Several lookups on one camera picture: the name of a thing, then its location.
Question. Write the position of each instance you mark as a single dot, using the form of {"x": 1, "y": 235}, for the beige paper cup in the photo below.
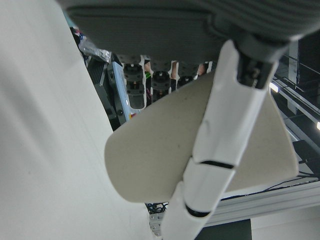
{"x": 150, "y": 150}

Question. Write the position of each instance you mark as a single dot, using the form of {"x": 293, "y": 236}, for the dark ribbed metal box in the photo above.
{"x": 97, "y": 72}

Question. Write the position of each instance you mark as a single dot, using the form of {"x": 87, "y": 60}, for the white table cover cloth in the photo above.
{"x": 37, "y": 125}

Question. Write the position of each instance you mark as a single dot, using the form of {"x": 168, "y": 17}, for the white grey left robot hand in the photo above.
{"x": 150, "y": 25}

